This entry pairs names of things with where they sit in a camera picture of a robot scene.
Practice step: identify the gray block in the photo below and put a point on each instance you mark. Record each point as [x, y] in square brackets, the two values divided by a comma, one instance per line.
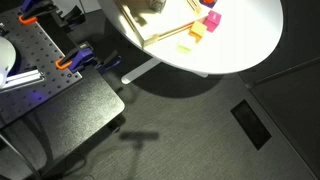
[157, 4]

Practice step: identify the pale yellow-green block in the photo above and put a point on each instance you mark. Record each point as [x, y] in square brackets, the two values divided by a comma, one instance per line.
[184, 47]

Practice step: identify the wooden tray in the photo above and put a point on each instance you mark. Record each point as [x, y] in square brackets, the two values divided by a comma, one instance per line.
[148, 31]

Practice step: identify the yellow orange block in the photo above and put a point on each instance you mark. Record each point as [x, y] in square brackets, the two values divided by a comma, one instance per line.
[198, 30]

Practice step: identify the pink block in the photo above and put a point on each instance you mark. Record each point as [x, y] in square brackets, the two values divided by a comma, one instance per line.
[213, 20]

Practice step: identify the white table base legs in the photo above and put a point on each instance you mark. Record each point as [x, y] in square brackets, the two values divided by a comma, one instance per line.
[140, 70]

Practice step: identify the black cart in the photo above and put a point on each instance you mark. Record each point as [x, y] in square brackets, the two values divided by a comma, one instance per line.
[83, 106]

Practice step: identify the blue black clamp orange tip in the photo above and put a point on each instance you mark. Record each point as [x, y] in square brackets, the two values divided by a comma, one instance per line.
[36, 8]
[81, 57]

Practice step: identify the dark floor hatch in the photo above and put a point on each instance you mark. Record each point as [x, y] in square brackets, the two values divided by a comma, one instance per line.
[250, 124]

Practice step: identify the perforated metal breadboard plate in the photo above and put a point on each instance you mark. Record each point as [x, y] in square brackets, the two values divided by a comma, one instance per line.
[36, 50]

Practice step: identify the silver aluminum extrusion bar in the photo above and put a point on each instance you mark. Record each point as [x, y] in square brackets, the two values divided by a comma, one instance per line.
[23, 77]

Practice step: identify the orange frame cube toy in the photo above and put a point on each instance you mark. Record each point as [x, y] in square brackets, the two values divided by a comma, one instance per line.
[208, 2]

